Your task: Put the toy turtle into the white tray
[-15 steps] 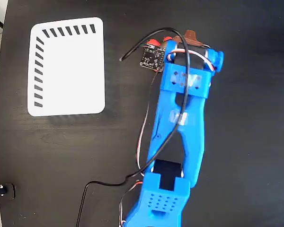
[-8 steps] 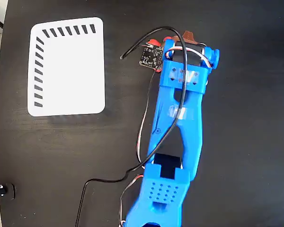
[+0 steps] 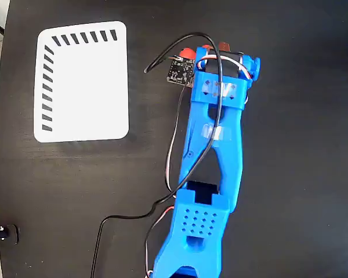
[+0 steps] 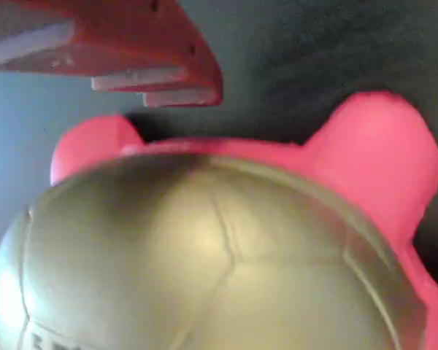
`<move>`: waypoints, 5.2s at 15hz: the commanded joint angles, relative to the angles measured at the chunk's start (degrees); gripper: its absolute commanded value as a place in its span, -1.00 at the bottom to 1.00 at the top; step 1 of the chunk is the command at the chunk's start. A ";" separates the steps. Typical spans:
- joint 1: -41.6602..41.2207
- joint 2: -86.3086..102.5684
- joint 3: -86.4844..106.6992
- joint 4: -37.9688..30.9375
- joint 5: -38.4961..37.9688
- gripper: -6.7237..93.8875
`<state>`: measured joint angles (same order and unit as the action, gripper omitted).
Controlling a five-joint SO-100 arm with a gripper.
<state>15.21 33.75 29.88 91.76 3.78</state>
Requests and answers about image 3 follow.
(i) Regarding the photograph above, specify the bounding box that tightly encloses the red turtle toy golden shell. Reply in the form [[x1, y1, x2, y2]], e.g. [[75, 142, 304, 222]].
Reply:
[[179, 43, 213, 62]]

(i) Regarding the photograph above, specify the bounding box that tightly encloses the white slotted tray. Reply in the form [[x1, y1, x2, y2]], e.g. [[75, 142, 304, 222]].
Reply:
[[33, 20, 130, 144]]

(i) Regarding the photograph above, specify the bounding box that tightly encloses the black table clamp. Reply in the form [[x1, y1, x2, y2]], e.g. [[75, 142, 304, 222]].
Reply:
[[0, 224, 21, 259]]

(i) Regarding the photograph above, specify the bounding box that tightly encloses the black camera cable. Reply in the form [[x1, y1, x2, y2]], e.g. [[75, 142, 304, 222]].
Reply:
[[89, 32, 225, 278]]

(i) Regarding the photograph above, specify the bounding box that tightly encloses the small camera circuit board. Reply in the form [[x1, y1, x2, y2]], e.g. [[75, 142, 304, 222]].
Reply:
[[165, 56, 196, 88]]

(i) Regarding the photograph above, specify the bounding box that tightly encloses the thin servo wire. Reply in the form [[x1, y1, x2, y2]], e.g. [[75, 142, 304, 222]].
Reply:
[[164, 85, 193, 199]]

